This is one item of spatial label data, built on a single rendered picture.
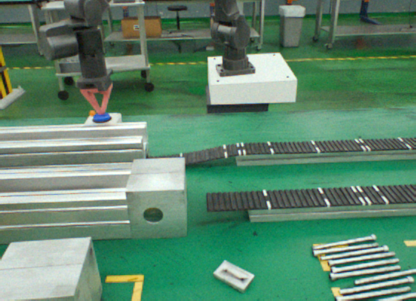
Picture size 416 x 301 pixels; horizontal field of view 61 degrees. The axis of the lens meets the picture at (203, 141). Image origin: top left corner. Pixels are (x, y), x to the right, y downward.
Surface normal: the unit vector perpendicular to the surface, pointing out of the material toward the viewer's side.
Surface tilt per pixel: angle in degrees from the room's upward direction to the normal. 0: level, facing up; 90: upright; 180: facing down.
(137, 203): 90
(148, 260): 0
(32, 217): 90
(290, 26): 94
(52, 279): 0
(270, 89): 90
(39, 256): 0
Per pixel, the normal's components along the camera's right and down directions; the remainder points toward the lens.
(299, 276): -0.03, -0.89
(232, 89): 0.02, 0.45
